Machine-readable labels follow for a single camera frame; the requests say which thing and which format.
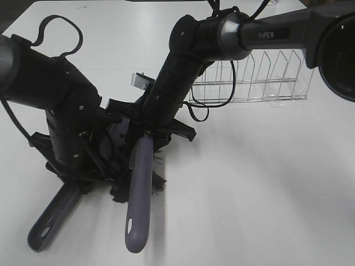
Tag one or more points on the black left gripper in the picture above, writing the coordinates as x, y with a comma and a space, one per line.
74, 158

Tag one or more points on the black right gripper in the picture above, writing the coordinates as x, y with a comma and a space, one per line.
134, 112

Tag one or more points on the purple hand brush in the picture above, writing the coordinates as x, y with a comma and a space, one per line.
146, 174

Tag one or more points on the purple dustpan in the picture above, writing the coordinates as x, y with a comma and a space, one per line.
51, 220

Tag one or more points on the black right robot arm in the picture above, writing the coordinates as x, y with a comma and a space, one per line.
325, 34

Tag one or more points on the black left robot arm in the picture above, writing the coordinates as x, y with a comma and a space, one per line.
71, 104

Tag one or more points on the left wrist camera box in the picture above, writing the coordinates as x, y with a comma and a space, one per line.
108, 114

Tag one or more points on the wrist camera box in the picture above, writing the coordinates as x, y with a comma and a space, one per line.
108, 114
141, 81

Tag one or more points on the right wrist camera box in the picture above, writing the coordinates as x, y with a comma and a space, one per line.
141, 81

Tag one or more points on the chrome wire dish rack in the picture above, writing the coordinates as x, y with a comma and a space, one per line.
265, 75

